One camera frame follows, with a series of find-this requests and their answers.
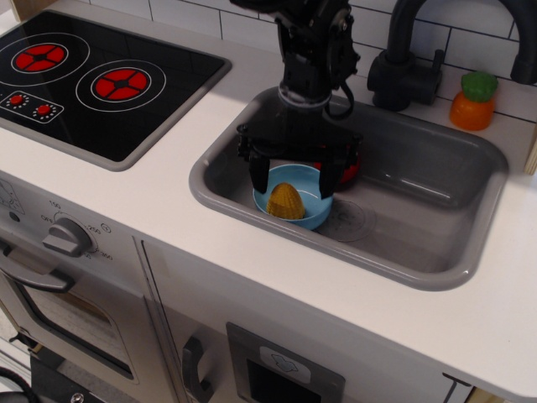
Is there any red toy tomato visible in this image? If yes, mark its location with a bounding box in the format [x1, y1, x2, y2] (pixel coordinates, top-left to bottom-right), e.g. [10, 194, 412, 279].
[314, 145, 360, 185]

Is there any orange toy carrot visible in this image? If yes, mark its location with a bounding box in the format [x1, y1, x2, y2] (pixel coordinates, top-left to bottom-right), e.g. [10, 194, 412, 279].
[449, 71, 498, 131]

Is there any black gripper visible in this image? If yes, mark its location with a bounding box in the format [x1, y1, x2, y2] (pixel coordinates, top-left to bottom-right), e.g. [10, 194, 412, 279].
[237, 94, 362, 199]

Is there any toy oven door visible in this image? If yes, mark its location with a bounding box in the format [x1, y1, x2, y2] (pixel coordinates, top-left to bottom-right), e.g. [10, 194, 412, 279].
[1, 276, 178, 402]

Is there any dark grey faucet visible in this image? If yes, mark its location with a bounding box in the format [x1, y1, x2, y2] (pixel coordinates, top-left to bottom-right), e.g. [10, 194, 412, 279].
[367, 0, 536, 112]

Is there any light blue bowl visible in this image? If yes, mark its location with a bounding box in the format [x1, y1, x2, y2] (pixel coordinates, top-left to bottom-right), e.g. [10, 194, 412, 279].
[253, 164, 333, 230]

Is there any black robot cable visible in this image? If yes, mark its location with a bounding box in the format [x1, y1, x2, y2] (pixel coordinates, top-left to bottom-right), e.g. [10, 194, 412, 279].
[325, 81, 357, 121]

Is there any black toy stovetop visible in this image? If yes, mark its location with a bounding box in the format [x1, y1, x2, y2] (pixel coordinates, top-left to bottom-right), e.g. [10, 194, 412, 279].
[1, 11, 232, 171]

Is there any grey oven door handle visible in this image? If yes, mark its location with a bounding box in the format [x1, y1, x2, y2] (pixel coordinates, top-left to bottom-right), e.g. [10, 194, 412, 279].
[1, 240, 76, 293]

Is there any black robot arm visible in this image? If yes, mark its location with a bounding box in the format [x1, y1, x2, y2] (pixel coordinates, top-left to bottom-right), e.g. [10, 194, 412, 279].
[235, 1, 361, 198]

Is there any grey sink basin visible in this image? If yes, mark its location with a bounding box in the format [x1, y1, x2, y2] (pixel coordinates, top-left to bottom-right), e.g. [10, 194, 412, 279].
[189, 88, 508, 290]

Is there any grey cabinet door handle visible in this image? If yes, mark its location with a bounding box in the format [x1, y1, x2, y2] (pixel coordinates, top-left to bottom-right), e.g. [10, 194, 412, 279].
[181, 337, 214, 403]

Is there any grey dishwasher panel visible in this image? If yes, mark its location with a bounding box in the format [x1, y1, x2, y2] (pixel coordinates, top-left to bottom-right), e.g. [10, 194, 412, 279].
[226, 322, 346, 403]

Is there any grey oven knob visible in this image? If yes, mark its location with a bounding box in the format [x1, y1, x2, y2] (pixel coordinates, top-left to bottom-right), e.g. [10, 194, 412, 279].
[42, 217, 93, 257]

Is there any yellow toy corn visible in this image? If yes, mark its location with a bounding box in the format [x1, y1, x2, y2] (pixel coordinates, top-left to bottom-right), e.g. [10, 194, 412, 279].
[266, 182, 305, 220]

